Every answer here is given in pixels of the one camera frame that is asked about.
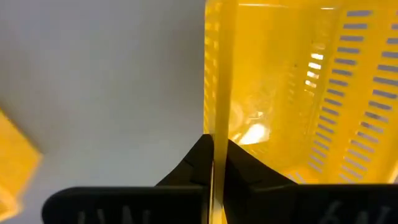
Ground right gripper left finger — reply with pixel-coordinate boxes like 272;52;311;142
41;133;215;224

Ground yellow slotted plastic basket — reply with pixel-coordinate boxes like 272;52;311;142
203;0;398;224
0;107;44;222

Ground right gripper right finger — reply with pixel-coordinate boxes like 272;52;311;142
223;139;398;224

